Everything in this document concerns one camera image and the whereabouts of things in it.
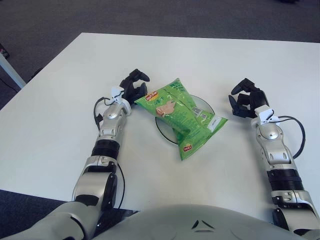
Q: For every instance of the white plate with black rim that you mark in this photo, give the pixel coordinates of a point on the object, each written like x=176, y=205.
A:
x=165, y=127

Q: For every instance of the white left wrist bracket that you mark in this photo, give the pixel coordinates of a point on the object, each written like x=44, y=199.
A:
x=117, y=94

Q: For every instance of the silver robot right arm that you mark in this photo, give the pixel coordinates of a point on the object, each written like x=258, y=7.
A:
x=275, y=150

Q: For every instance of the green snack bag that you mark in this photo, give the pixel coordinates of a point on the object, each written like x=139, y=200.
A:
x=180, y=117

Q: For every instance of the grey robot torso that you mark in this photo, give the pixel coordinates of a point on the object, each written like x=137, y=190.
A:
x=175, y=225

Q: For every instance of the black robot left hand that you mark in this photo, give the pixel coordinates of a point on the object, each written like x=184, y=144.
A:
x=130, y=90

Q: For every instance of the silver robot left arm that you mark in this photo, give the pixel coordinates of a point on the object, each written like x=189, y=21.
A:
x=110, y=130

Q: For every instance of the white table leg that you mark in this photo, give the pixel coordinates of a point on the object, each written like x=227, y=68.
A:
x=12, y=72

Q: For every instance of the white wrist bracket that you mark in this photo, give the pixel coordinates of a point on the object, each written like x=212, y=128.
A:
x=117, y=94
x=267, y=115

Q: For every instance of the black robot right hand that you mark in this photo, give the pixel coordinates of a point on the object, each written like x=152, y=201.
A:
x=255, y=100

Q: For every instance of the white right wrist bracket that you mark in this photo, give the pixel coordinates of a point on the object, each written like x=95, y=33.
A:
x=267, y=115

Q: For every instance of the black object with red marks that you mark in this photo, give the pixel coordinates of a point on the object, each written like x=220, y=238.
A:
x=3, y=50

